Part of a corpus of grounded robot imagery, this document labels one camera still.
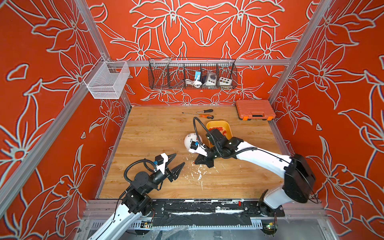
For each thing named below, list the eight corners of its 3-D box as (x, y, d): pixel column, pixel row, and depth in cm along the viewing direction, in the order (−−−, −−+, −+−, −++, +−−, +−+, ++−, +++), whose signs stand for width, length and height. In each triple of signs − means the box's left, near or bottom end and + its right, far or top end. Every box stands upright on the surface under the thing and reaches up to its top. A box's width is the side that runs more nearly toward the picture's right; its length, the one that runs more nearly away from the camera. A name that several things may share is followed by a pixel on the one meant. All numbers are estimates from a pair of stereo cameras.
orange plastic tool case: (240, 121, 112) (242, 116, 108) (235, 104, 124) (237, 99, 120) (274, 121, 112) (277, 116, 108) (266, 104, 124) (269, 99, 120)
